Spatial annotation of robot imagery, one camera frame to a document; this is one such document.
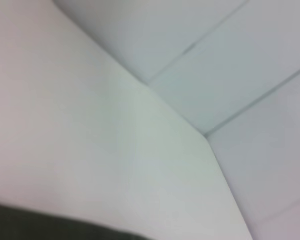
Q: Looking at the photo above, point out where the dark green shirt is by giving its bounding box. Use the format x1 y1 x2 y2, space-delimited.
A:
0 199 152 240

